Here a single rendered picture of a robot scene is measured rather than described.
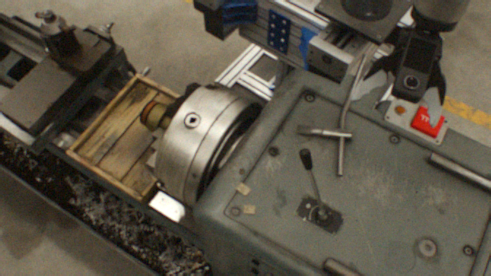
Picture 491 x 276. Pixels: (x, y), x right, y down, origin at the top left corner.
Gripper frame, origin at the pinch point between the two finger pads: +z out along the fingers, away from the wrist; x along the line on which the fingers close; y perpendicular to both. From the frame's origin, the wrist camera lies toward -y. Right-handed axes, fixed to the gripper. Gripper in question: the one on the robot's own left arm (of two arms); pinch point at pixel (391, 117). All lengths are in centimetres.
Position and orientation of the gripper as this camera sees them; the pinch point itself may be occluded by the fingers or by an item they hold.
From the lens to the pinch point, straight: 80.6
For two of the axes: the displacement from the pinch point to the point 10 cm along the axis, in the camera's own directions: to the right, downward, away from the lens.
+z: -1.0, 6.9, 7.2
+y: 3.6, -6.5, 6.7
